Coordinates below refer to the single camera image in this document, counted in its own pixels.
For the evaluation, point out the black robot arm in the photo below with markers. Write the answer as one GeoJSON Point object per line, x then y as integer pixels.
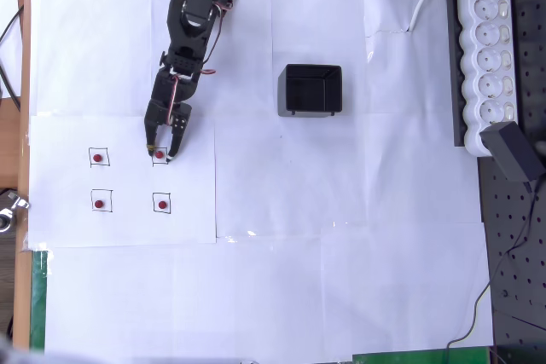
{"type": "Point", "coordinates": [194, 1]}

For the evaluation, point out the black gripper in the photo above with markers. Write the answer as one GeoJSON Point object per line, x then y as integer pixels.
{"type": "Point", "coordinates": [159, 115]}

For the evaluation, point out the paper sheet with drawn squares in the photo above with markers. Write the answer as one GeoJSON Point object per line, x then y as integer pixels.
{"type": "Point", "coordinates": [128, 227]}

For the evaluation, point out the black power adapter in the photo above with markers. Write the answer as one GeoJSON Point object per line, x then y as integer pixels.
{"type": "Point", "coordinates": [512, 151]}

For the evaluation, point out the green cutting mat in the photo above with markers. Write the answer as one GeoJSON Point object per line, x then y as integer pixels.
{"type": "Point", "coordinates": [38, 296]}

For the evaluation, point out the white power strip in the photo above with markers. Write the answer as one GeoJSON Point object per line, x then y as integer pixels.
{"type": "Point", "coordinates": [490, 61]}

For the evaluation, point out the black pegboard panel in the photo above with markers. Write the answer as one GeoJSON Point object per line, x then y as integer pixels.
{"type": "Point", "coordinates": [529, 287]}

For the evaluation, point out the metal clamp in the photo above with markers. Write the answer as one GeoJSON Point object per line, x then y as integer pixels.
{"type": "Point", "coordinates": [10, 210]}

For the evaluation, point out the black rail bar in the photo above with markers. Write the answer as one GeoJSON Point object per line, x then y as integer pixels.
{"type": "Point", "coordinates": [455, 65]}

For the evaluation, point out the black plastic bin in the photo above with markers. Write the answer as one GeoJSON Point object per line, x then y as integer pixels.
{"type": "Point", "coordinates": [309, 91]}

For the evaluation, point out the red ball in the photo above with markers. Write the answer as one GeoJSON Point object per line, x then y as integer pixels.
{"type": "Point", "coordinates": [99, 204]}
{"type": "Point", "coordinates": [162, 205]}
{"type": "Point", "coordinates": [98, 158]}
{"type": "Point", "coordinates": [160, 154]}

